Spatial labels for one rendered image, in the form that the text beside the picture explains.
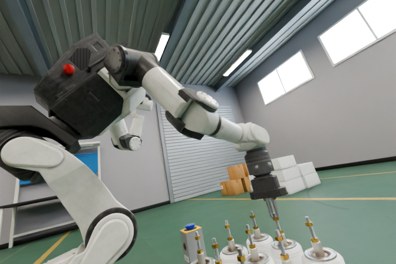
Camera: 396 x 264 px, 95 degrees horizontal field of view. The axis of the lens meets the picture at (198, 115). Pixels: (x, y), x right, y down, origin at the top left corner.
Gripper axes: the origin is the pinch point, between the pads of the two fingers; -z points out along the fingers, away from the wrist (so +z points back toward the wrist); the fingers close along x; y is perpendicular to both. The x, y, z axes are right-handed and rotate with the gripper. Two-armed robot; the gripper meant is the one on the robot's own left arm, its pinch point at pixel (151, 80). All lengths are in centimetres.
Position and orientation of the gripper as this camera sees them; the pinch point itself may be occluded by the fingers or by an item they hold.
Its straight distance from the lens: 135.8
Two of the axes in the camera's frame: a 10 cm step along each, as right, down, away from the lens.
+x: 9.6, -1.1, -2.6
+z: -0.8, 7.8, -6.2
